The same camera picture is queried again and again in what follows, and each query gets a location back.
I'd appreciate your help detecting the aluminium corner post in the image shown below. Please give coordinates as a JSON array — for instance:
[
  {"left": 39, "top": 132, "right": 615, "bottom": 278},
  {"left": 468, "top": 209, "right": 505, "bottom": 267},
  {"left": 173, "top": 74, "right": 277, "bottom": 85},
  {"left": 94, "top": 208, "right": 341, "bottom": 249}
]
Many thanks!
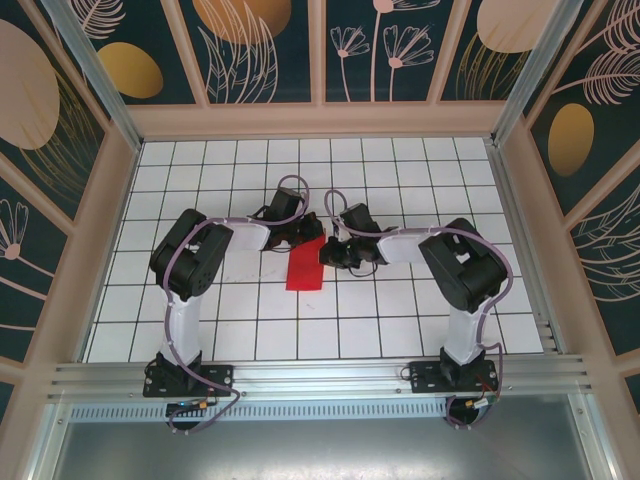
[
  {"left": 491, "top": 0, "right": 600, "bottom": 147},
  {"left": 42, "top": 0, "right": 145, "bottom": 151}
]

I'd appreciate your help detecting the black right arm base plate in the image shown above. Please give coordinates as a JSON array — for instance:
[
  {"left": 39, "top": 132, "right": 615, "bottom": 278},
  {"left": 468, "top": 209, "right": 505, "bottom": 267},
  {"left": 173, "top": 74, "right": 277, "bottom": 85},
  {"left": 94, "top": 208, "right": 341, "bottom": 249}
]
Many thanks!
[{"left": 408, "top": 360, "right": 501, "bottom": 394}]

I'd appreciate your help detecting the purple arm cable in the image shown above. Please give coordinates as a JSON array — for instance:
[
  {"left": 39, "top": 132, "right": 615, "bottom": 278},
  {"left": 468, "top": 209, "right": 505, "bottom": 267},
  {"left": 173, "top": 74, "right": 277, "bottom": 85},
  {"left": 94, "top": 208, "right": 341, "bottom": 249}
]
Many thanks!
[
  {"left": 162, "top": 174, "right": 314, "bottom": 435},
  {"left": 324, "top": 188, "right": 515, "bottom": 432}
]

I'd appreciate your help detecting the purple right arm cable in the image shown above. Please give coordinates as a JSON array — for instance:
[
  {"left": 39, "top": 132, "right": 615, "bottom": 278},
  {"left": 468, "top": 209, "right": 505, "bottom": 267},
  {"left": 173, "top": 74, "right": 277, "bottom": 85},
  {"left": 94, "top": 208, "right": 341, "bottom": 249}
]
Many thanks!
[{"left": 324, "top": 188, "right": 515, "bottom": 432}]

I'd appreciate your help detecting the slotted grey cable duct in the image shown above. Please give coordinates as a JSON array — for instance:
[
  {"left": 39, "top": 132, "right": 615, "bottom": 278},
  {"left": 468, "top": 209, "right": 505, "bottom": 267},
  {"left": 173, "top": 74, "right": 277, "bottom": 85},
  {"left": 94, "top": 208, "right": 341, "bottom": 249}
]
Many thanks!
[{"left": 69, "top": 404, "right": 450, "bottom": 421}]

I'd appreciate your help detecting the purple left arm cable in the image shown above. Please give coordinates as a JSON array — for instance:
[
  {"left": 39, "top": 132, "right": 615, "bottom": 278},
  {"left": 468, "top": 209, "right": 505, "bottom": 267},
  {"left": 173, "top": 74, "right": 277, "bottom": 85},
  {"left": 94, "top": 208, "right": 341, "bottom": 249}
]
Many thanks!
[{"left": 162, "top": 174, "right": 314, "bottom": 435}]

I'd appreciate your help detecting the long aluminium mounting rail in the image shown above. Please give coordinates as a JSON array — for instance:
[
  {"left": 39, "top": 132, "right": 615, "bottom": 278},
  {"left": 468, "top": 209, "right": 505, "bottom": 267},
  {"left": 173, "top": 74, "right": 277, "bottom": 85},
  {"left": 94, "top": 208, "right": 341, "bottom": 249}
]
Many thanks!
[{"left": 47, "top": 353, "right": 596, "bottom": 401}]

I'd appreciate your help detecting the grey metal sheet panel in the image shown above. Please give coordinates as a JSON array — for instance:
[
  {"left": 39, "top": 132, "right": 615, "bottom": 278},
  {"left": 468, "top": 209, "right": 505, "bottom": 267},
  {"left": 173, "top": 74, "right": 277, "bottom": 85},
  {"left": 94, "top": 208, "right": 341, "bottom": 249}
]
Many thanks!
[{"left": 29, "top": 417, "right": 616, "bottom": 480}]

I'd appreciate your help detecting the red paper sheet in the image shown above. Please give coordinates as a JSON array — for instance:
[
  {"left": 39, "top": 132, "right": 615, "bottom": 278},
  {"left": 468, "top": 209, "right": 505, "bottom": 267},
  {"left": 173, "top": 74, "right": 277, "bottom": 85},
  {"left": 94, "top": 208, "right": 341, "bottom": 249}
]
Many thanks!
[{"left": 284, "top": 230, "right": 329, "bottom": 292}]

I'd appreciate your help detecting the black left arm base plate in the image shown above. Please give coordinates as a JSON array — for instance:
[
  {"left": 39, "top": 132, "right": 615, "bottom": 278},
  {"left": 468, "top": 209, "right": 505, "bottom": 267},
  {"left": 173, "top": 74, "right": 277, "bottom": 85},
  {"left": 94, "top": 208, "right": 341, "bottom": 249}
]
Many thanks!
[{"left": 143, "top": 363, "right": 236, "bottom": 399}]

